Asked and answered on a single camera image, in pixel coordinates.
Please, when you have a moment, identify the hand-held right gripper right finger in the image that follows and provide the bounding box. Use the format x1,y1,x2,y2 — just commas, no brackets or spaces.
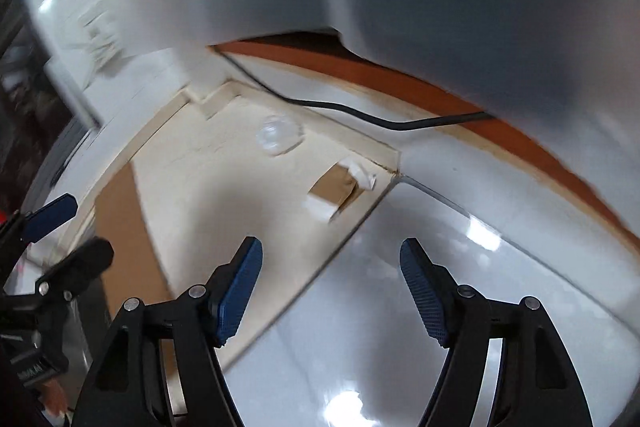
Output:
400,237,593,427

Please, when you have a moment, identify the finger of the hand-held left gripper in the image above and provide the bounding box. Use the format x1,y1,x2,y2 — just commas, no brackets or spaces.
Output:
36,237,115,304
0,194,79,279

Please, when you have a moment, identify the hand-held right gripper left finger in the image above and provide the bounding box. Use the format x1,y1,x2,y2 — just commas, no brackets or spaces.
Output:
75,236,264,427

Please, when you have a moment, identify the brown paper wrapper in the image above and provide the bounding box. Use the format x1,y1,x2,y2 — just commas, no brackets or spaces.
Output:
307,159,379,223

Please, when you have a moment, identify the clear plastic lid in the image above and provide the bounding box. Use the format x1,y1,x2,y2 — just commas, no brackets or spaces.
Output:
255,115,304,156

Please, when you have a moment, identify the person's left hand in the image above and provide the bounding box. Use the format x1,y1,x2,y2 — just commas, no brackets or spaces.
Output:
37,377,71,420

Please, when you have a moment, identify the brown cardboard sheet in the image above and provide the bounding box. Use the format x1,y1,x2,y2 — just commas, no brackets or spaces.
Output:
92,157,181,415

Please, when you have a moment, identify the grey framed window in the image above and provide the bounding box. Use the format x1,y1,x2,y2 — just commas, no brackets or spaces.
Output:
0,0,101,218

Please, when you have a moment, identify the brown wooden trim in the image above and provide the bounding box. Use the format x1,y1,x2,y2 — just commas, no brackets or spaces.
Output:
210,32,640,269

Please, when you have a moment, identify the black power cable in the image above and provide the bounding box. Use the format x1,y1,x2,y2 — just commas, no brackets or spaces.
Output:
219,54,489,134

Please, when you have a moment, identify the white wall socket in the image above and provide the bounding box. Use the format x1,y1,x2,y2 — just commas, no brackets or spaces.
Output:
79,6,114,34

